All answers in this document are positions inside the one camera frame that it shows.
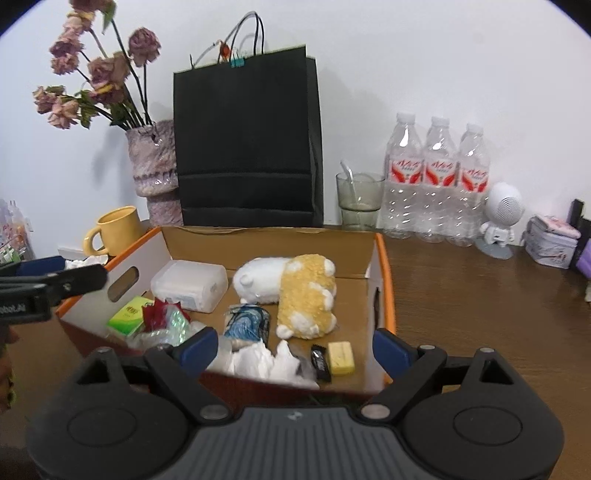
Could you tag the clear water bottle red label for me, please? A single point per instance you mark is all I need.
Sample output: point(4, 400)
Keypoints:
point(401, 184)
point(438, 184)
point(473, 189)

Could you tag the large white tissue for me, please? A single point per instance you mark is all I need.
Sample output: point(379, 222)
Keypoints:
point(258, 363)

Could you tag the red fabric rose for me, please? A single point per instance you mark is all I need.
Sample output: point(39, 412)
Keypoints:
point(154, 316)

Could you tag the black paper bag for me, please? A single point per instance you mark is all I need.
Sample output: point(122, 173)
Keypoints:
point(249, 138)

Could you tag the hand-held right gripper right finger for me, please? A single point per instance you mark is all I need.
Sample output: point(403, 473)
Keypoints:
point(392, 349)

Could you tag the yellow mug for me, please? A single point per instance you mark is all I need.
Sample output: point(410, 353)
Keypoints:
point(120, 230)

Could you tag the blue patterned packet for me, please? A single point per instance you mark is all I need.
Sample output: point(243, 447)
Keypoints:
point(247, 323)

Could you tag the clear bag colourful packets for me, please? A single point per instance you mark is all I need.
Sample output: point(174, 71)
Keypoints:
point(14, 230)

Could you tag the green tissue packet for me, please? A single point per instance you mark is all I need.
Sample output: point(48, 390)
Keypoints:
point(129, 316)

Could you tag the translucent plastic swab box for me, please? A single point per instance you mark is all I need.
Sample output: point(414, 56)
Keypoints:
point(189, 284)

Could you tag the black candy bar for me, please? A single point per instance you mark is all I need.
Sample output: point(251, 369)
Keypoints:
point(320, 363)

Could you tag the clear glass cup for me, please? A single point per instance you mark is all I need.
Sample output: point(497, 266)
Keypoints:
point(362, 207)

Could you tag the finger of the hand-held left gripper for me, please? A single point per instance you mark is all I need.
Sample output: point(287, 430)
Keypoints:
point(41, 265)
point(78, 279)

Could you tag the green binder clip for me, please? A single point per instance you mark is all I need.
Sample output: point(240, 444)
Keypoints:
point(237, 62)

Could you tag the yellow rectangular block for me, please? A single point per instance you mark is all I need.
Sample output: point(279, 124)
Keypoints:
point(341, 357)

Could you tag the yellow white plush toy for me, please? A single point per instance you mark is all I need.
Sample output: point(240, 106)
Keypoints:
point(304, 295)

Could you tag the purple tissue pack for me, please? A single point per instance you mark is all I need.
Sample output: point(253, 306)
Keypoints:
point(584, 261)

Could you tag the clear plastic bag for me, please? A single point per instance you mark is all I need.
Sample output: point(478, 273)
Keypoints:
point(175, 328)

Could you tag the clear straw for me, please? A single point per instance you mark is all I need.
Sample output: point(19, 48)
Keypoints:
point(348, 177)

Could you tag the red cardboard box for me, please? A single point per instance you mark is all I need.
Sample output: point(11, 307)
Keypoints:
point(353, 300)

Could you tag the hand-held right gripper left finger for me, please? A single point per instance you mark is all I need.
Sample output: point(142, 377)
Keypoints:
point(198, 349)

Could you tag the dried pink flowers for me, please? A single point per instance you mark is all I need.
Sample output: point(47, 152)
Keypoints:
point(108, 69)

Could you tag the small crumpled white tissue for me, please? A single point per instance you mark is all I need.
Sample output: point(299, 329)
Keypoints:
point(85, 262)

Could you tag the grey tin box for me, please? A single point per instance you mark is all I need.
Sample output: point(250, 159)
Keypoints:
point(549, 249)

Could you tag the purple textured vase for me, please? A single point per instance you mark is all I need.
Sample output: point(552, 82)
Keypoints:
point(152, 161)

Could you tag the white robot speaker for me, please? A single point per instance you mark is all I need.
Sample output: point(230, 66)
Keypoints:
point(503, 205)

